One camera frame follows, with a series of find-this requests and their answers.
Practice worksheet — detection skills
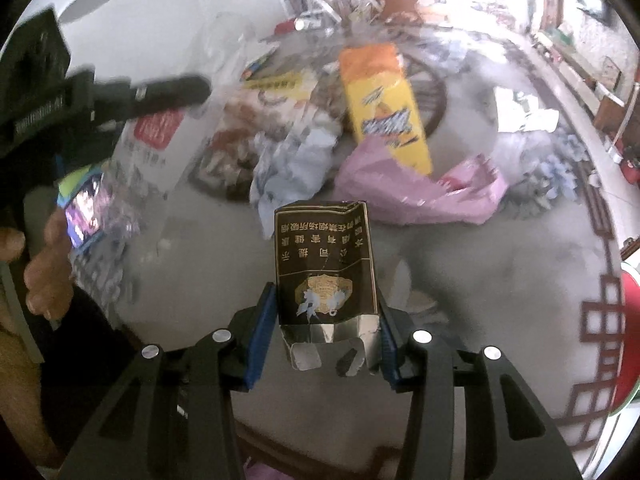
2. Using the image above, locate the colourful printed packet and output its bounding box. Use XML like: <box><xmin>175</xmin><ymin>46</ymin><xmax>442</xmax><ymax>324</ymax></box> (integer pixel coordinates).
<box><xmin>56</xmin><ymin>162</ymin><xmax>108</xmax><ymax>251</ymax></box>

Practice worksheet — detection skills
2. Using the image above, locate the person's left hand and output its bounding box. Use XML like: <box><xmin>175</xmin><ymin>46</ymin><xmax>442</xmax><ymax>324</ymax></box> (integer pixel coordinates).
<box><xmin>0</xmin><ymin>205</ymin><xmax>76</xmax><ymax>321</ymax></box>

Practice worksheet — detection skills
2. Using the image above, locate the crumpled paper wad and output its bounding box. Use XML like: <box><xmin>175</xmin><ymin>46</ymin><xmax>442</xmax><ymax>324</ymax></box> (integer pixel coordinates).
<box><xmin>250</xmin><ymin>110</ymin><xmax>346</xmax><ymax>226</ymax></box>

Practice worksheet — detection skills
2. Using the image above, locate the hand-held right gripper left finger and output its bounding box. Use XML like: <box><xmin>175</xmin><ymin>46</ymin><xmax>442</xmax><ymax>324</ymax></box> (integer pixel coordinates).
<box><xmin>57</xmin><ymin>282</ymin><xmax>278</xmax><ymax>480</ymax></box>

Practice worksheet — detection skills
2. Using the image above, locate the red basin with green rim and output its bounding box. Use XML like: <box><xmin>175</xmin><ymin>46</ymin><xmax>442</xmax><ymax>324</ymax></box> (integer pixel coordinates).
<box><xmin>612</xmin><ymin>237</ymin><xmax>640</xmax><ymax>416</ymax></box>

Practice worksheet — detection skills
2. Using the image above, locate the printed food packet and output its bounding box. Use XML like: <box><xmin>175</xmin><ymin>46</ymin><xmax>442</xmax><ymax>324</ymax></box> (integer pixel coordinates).
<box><xmin>190</xmin><ymin>90</ymin><xmax>311</xmax><ymax>201</ymax></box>

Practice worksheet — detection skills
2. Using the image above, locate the dark brown cigarette pack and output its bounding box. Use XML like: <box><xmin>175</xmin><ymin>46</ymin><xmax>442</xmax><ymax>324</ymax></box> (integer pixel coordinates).
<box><xmin>274</xmin><ymin>201</ymin><xmax>383</xmax><ymax>376</ymax></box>

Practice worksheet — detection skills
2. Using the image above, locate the pink plastic bag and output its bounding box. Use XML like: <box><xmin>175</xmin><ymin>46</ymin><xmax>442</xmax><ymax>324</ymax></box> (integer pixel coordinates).
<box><xmin>332</xmin><ymin>137</ymin><xmax>508</xmax><ymax>226</ymax></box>

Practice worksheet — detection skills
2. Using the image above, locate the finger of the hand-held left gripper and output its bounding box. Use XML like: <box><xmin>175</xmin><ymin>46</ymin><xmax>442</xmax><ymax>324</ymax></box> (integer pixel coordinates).
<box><xmin>92</xmin><ymin>74</ymin><xmax>212</xmax><ymax>123</ymax></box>

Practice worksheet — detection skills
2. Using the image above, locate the white bag with red label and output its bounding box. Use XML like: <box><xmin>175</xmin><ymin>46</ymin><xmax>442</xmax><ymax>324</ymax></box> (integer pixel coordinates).
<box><xmin>107</xmin><ymin>110</ymin><xmax>211</xmax><ymax>201</ymax></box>

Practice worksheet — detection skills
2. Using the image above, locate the person's left forearm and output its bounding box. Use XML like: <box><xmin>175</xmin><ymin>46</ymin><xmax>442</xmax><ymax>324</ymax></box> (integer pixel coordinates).
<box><xmin>0</xmin><ymin>260</ymin><xmax>61</xmax><ymax>467</ymax></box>

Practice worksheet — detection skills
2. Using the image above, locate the yellow orange snack box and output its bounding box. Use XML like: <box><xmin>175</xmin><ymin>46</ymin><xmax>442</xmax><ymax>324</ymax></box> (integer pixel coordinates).
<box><xmin>339</xmin><ymin>44</ymin><xmax>435</xmax><ymax>177</ymax></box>

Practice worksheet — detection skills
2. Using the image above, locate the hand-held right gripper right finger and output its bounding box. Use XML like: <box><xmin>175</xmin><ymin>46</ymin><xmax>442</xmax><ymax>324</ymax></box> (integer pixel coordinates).
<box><xmin>377</xmin><ymin>300</ymin><xmax>583</xmax><ymax>480</ymax></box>

